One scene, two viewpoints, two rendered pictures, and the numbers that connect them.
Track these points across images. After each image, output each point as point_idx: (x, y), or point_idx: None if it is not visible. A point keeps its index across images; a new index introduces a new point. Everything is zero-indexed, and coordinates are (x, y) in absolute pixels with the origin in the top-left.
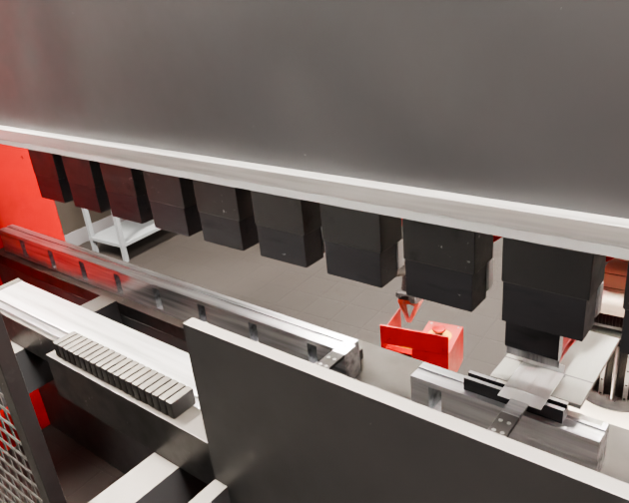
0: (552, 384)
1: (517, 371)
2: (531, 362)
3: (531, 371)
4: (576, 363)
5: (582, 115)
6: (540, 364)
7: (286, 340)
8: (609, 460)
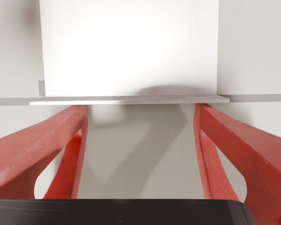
0: (55, 2)
1: (209, 14)
2: (180, 95)
3: (160, 44)
4: (37, 190)
5: None
6: (142, 96)
7: None
8: None
